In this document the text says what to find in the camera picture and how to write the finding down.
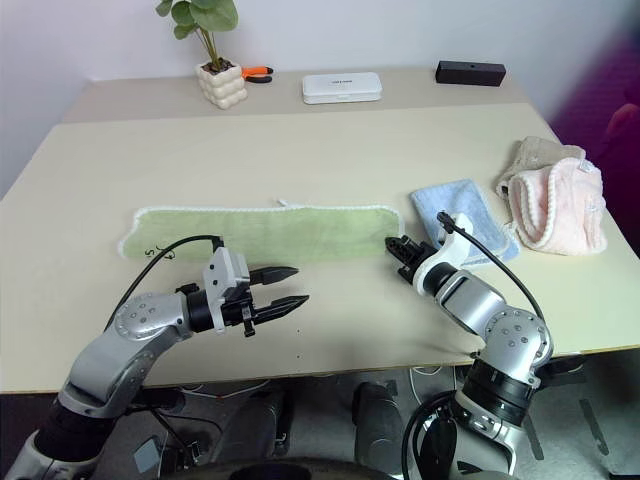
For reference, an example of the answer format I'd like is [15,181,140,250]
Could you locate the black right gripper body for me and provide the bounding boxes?
[397,238,439,284]

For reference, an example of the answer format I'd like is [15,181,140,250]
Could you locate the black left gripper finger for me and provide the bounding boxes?
[248,265,300,288]
[254,294,312,323]

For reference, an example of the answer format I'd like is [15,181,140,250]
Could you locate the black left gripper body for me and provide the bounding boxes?
[220,270,263,339]

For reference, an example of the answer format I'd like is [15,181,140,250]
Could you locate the green towel with white trim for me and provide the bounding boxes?
[116,198,407,264]

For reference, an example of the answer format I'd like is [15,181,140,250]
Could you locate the light blue folded towel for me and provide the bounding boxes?
[410,178,522,267]

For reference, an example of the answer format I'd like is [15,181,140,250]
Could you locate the beige towel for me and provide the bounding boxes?
[495,135,587,199]

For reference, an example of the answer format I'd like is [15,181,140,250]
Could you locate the pink towel with white trim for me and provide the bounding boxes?
[506,158,609,257]

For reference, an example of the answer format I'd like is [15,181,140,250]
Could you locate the dark rounded shape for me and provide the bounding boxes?
[351,381,404,464]
[225,389,297,457]

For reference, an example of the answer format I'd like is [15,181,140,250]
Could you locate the white flat rectangular case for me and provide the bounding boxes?
[301,72,386,106]

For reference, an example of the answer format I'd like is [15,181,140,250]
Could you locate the black rectangular box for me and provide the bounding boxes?
[434,59,507,87]

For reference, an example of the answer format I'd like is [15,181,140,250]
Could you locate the white bubbly plant pot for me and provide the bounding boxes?
[195,58,250,110]

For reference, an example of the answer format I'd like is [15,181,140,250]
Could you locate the dark red object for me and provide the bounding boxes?
[605,101,640,167]

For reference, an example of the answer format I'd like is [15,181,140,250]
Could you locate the green leafy plant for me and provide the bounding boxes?
[155,0,240,72]

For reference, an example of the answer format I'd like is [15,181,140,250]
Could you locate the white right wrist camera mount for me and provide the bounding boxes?
[411,213,474,297]

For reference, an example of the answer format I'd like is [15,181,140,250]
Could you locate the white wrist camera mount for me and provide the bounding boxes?
[411,213,474,297]
[201,246,252,334]

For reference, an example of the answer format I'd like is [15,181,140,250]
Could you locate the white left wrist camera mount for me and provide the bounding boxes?
[201,246,252,334]

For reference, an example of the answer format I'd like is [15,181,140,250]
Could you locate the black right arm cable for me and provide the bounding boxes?
[436,211,549,322]

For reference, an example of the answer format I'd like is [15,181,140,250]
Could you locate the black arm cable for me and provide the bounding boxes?
[436,211,549,322]
[103,235,223,332]

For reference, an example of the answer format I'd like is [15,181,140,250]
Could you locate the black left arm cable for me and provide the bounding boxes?
[103,235,223,332]

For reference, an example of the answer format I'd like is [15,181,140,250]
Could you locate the white floor cable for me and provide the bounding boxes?
[408,363,457,402]

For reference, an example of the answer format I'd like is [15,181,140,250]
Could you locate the orange handled pliers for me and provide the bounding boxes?
[240,64,275,85]

